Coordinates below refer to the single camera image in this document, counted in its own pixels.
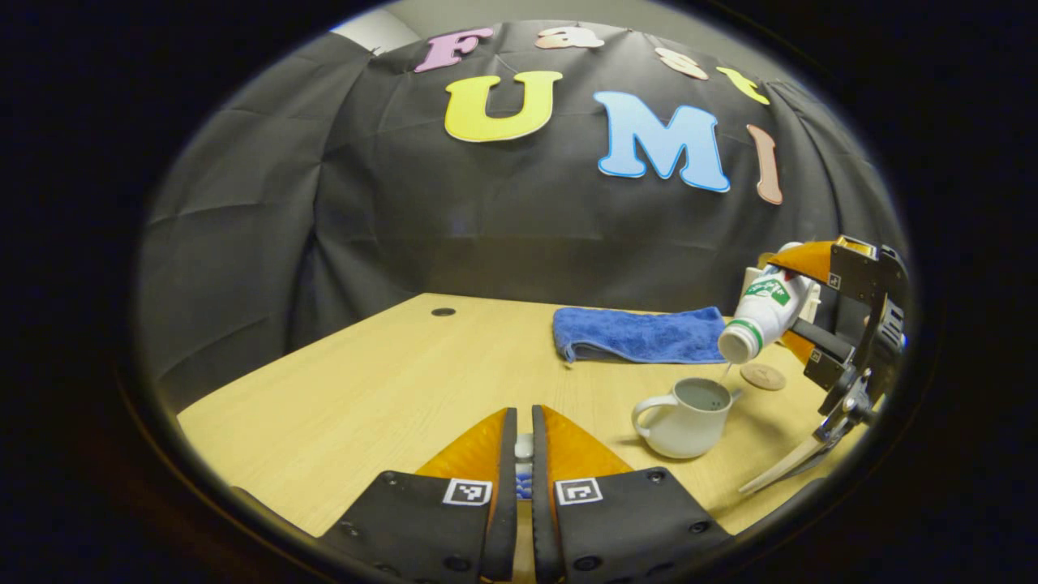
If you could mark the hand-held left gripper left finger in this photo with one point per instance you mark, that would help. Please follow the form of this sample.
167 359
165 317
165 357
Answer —
504 503

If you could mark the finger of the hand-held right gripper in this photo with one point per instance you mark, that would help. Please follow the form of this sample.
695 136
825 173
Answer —
827 342
851 272

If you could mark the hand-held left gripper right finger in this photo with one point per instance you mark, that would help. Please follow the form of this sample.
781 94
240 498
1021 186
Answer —
542 503

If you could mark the white green-label water bottle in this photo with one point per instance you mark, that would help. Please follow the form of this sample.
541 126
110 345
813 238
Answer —
762 316

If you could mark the round wooden coaster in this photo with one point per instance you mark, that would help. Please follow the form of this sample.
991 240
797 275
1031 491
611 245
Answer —
762 376

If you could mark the white teacup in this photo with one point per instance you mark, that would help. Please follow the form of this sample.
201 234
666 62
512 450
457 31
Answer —
681 430

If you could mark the blue towel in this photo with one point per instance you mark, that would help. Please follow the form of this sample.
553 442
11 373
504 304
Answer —
641 334

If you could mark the black backdrop cloth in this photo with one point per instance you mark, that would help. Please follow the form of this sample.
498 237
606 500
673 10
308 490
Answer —
486 227

